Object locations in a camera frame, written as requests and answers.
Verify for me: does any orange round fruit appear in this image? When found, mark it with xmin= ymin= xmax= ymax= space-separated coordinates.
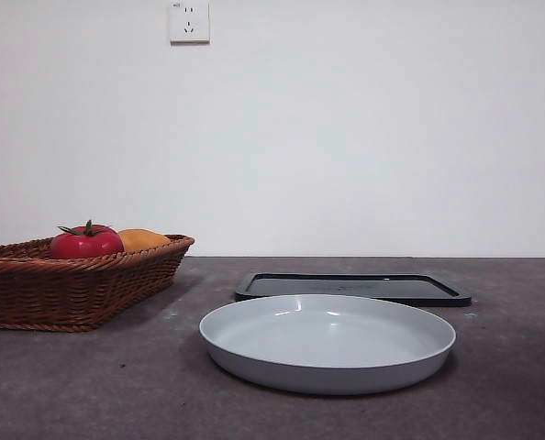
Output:
xmin=117 ymin=228 xmax=172 ymax=252

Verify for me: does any brown wicker basket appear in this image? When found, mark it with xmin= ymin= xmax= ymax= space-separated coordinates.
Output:
xmin=0 ymin=234 xmax=195 ymax=332

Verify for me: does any grey round plate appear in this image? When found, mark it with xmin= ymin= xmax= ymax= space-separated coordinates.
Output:
xmin=198 ymin=293 xmax=457 ymax=396

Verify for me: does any white wall socket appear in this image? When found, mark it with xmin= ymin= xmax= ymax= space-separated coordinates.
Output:
xmin=170 ymin=1 xmax=211 ymax=46

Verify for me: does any red tomato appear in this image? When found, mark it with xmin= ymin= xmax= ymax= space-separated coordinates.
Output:
xmin=49 ymin=219 xmax=126 ymax=260

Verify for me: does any black rectangular tray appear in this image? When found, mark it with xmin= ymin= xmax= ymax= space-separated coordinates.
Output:
xmin=234 ymin=272 xmax=473 ymax=308

